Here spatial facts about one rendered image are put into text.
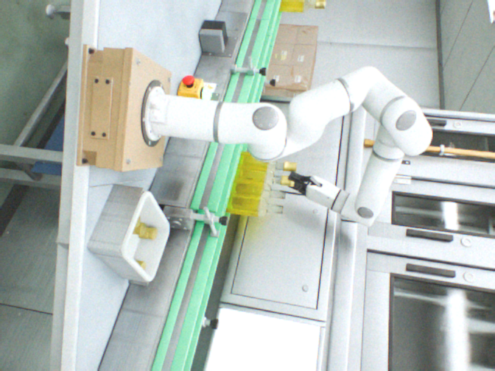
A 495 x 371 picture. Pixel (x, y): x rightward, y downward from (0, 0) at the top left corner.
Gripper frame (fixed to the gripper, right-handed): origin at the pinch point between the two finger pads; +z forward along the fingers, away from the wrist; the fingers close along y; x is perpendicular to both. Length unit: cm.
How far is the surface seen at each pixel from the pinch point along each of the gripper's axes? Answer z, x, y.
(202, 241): 14.3, 34.2, 5.7
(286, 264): -9.5, 24.4, -10.5
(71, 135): 41, 35, 46
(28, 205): 91, 50, -16
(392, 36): 57, -464, -346
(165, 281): 16, 50, 9
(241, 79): 33.2, -23.2, 10.5
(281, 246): -5.1, 19.6, -11.1
